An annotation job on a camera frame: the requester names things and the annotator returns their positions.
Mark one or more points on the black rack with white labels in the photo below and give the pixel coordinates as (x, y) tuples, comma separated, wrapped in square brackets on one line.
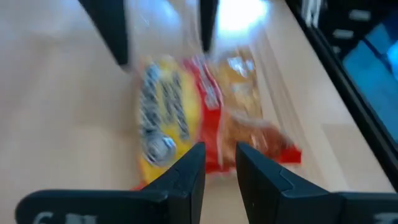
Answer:
[(329, 18)]

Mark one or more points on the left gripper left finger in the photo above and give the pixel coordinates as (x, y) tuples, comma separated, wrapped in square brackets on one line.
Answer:
[(155, 205)]

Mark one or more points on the black table frame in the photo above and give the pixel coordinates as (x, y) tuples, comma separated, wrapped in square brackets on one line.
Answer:
[(371, 124)]

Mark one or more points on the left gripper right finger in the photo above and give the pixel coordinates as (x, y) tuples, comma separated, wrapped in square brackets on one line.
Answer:
[(286, 202)]

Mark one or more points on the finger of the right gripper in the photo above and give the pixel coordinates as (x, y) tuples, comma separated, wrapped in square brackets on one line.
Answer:
[(207, 21), (112, 28)]

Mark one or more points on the Maruchan beef ramen packet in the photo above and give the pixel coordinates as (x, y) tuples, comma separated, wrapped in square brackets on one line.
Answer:
[(174, 109)]

